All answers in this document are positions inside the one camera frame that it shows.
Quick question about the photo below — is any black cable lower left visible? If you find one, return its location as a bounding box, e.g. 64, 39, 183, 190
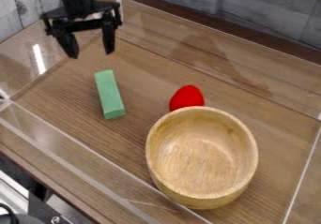
0, 202, 19, 224

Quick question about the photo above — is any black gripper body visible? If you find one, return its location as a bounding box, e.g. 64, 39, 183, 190
39, 0, 124, 37

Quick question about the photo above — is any black metal mount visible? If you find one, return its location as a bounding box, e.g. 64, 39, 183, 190
28, 193, 72, 224

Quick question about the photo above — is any green rectangular block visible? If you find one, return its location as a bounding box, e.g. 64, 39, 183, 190
94, 69, 126, 119

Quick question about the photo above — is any clear acrylic corner bracket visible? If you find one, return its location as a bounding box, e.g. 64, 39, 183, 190
90, 0, 122, 21

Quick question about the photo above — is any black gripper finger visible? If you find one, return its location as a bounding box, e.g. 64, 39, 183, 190
102, 14, 116, 54
53, 29, 79, 59

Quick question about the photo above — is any light wooden bowl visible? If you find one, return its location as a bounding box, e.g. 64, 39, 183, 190
146, 107, 258, 210

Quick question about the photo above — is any red egg-shaped ball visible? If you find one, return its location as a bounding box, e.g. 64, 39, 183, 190
170, 85, 205, 112

